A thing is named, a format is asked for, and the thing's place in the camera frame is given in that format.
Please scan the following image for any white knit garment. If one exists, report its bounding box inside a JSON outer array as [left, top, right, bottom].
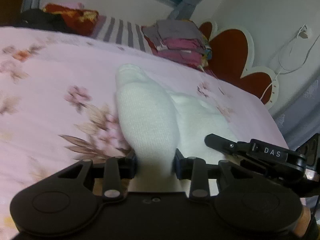
[[116, 64, 237, 192]]

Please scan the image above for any stack of folded clothes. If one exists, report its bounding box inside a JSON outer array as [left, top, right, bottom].
[[142, 20, 212, 71]]

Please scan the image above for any pink floral bed sheet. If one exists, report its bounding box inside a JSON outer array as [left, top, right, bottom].
[[1, 27, 286, 239]]

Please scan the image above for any red heart-shaped headboard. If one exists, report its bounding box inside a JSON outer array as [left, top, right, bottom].
[[200, 22, 279, 109]]

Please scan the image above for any grey striped sheet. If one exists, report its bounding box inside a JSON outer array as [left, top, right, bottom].
[[90, 16, 152, 54]]

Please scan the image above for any red floral pillow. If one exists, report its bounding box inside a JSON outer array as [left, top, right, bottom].
[[42, 3, 99, 36]]

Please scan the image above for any black bag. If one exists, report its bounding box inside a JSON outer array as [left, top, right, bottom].
[[12, 9, 76, 34]]

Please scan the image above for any white hanging cable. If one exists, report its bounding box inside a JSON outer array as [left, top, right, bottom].
[[260, 24, 320, 100]]

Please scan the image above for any white wall socket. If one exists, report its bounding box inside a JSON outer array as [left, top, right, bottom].
[[298, 25, 310, 39]]

